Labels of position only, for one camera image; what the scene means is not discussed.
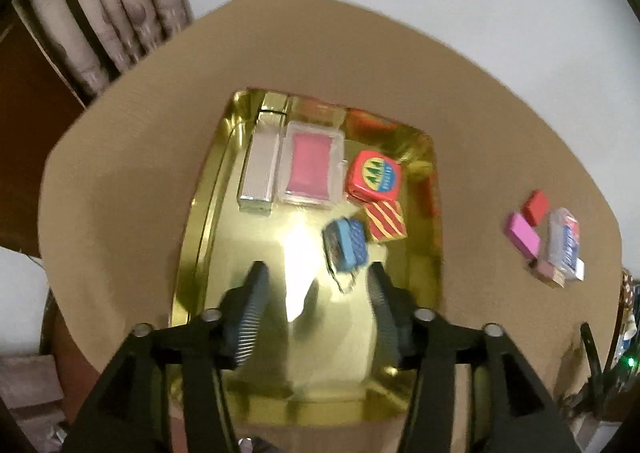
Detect red round-pattern tin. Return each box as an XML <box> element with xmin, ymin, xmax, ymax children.
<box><xmin>345</xmin><ymin>150</ymin><xmax>401</xmax><ymax>202</ymax></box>

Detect white cube zigzag pattern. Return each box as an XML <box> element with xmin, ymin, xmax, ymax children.
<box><xmin>574</xmin><ymin>258</ymin><xmax>585</xmax><ymax>282</ymax></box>

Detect red rectangular block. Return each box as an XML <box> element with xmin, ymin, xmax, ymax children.
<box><xmin>521</xmin><ymin>190</ymin><xmax>549</xmax><ymax>227</ymax></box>

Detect clear case pink insert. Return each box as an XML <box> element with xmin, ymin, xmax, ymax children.
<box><xmin>277</xmin><ymin>121</ymin><xmax>345</xmax><ymax>209</ymax></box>

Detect gold and red tin box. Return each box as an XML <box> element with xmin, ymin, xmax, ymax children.
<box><xmin>171</xmin><ymin>89</ymin><xmax>442</xmax><ymax>426</ymax></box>

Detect silver white rectangular box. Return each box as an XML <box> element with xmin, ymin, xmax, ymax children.
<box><xmin>238</xmin><ymin>112</ymin><xmax>285</xmax><ymax>214</ymax></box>

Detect pink magenta rectangular block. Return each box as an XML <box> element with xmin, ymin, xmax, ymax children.
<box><xmin>503</xmin><ymin>212</ymin><xmax>540</xmax><ymax>260</ymax></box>

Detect beige patterned curtain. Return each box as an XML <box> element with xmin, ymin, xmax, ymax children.
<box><xmin>11</xmin><ymin>0</ymin><xmax>192</xmax><ymax>104</ymax></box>

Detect blue tape measure keychain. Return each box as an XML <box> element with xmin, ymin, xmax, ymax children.
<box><xmin>322</xmin><ymin>218</ymin><xmax>369</xmax><ymax>294</ymax></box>

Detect cluttered side shelf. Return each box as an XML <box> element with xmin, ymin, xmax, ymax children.
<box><xmin>605</xmin><ymin>268</ymin><xmax>639</xmax><ymax>369</ymax></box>

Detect dusty pink small block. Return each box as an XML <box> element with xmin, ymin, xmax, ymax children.
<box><xmin>529</xmin><ymin>259</ymin><xmax>565</xmax><ymax>288</ymax></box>

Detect dental floss plastic box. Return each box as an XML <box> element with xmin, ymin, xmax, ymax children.
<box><xmin>547</xmin><ymin>208</ymin><xmax>580</xmax><ymax>277</ymax></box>

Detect brown wooden cabinet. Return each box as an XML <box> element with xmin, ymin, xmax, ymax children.
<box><xmin>0</xmin><ymin>10</ymin><xmax>84</xmax><ymax>257</ymax></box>

